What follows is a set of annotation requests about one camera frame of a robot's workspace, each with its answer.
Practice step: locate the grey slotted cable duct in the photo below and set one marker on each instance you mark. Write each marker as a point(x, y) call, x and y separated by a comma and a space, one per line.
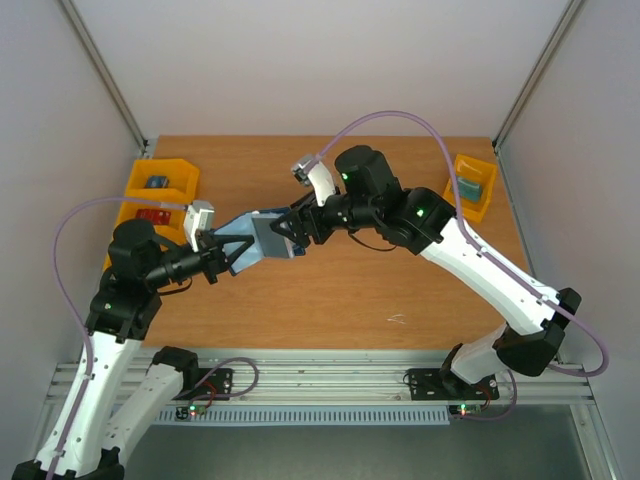
point(275, 416)

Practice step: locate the yellow bin right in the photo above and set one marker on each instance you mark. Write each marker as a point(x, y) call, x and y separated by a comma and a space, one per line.
point(476, 179)

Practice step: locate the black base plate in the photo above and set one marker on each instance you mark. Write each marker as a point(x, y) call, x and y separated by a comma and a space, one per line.
point(425, 384)
point(217, 385)

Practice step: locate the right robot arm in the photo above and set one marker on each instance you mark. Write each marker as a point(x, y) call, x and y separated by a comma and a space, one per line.
point(422, 222)

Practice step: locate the blue card holder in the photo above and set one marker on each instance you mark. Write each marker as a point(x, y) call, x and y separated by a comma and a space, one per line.
point(267, 243)

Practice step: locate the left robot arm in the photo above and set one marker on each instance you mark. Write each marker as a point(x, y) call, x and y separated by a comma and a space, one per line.
point(92, 439)

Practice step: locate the yellow bin near left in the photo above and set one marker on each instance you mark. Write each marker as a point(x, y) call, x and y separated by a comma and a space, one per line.
point(113, 254)

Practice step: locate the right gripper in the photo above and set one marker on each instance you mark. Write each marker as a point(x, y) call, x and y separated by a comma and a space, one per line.
point(308, 223)

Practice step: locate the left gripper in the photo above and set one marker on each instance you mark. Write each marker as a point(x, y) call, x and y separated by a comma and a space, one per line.
point(213, 254)

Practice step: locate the teal card in bin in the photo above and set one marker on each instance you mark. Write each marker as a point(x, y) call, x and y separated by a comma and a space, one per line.
point(469, 190)

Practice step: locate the blue card in bin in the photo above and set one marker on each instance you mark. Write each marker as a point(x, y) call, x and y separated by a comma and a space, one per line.
point(156, 182)

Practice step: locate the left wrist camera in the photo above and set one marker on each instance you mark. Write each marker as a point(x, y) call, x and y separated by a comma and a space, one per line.
point(199, 216)

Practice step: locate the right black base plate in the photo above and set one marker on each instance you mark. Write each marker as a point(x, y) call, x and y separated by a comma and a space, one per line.
point(425, 384)

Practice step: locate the red card in bin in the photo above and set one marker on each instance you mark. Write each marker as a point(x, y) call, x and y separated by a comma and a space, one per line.
point(155, 216)

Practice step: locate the yellow bin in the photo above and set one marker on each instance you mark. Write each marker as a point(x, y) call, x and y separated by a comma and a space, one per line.
point(476, 179)
point(113, 254)
point(173, 231)
point(182, 176)

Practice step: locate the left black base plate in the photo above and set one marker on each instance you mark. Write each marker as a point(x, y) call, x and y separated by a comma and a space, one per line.
point(217, 385)

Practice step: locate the right controller board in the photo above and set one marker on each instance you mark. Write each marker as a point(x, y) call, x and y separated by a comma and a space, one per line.
point(462, 410)

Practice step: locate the controller board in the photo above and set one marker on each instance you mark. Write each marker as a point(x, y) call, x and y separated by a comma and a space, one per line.
point(189, 412)
point(462, 410)

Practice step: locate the yellow bin middle left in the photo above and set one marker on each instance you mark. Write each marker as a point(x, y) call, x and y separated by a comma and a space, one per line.
point(173, 231)

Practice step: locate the yellow bin far left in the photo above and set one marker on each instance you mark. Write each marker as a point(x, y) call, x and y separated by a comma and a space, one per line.
point(182, 176)

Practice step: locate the left controller board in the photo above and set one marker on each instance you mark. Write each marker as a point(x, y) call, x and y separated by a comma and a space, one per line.
point(189, 412)

